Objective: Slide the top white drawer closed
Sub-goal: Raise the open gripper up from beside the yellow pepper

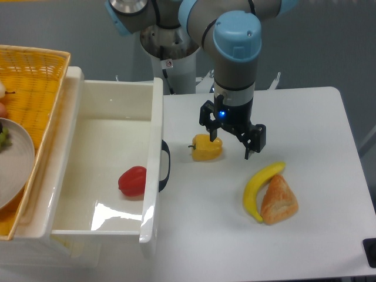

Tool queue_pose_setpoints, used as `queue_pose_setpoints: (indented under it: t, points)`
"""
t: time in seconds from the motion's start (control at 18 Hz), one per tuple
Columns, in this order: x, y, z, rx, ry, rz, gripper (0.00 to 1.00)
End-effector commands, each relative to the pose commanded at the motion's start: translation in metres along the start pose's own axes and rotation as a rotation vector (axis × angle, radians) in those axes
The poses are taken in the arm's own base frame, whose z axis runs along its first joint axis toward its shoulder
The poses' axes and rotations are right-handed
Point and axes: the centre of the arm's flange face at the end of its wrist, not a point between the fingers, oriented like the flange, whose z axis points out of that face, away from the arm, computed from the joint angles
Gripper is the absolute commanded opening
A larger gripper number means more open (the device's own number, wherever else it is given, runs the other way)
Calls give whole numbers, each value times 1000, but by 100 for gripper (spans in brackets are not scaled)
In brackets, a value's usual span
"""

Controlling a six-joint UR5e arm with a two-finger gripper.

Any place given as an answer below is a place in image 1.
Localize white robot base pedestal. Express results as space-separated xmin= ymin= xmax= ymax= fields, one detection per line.
xmin=140 ymin=25 xmax=199 ymax=95

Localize dark drawer handle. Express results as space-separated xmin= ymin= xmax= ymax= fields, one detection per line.
xmin=159 ymin=140 xmax=171 ymax=192

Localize red bell pepper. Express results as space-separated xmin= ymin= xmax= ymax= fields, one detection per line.
xmin=118 ymin=166 xmax=147 ymax=197

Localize white drawer cabinet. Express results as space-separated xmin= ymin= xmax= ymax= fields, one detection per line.
xmin=1 ymin=66 xmax=100 ymax=268

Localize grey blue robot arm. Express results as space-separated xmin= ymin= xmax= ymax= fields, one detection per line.
xmin=105 ymin=0 xmax=296 ymax=154

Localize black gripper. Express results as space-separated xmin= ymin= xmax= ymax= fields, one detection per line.
xmin=199 ymin=89 xmax=267 ymax=160

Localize yellow wicker basket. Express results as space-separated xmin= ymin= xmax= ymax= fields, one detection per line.
xmin=1 ymin=45 xmax=71 ymax=241

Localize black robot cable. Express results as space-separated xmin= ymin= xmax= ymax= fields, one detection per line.
xmin=159 ymin=45 xmax=177 ymax=95

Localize white top drawer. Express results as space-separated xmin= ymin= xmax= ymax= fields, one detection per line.
xmin=52 ymin=78 xmax=163 ymax=258

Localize yellow banana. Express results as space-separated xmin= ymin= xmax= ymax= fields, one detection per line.
xmin=242 ymin=162 xmax=286 ymax=223

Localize grey plate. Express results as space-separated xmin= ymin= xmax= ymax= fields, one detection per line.
xmin=1 ymin=118 xmax=35 ymax=208

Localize pink peach fruit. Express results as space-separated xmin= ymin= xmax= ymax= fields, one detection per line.
xmin=0 ymin=103 xmax=8 ymax=118

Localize triangular bread pastry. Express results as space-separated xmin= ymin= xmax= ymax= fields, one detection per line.
xmin=260 ymin=174 xmax=299 ymax=224

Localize pale pear fruit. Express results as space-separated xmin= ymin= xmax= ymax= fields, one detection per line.
xmin=0 ymin=81 xmax=15 ymax=99

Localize yellow bell pepper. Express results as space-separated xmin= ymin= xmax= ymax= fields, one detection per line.
xmin=189 ymin=134 xmax=223 ymax=162

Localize green grapes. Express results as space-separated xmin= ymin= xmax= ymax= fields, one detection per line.
xmin=0 ymin=127 xmax=12 ymax=150

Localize black object at table edge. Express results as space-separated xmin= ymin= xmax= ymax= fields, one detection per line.
xmin=362 ymin=238 xmax=376 ymax=268

